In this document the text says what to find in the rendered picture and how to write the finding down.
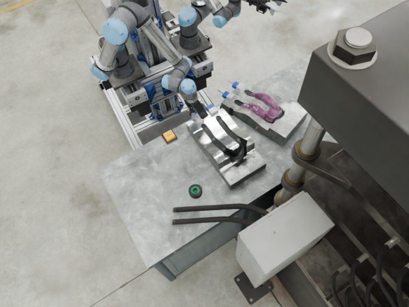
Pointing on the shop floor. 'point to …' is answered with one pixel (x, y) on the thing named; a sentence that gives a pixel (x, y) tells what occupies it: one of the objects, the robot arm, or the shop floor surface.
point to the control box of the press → (277, 243)
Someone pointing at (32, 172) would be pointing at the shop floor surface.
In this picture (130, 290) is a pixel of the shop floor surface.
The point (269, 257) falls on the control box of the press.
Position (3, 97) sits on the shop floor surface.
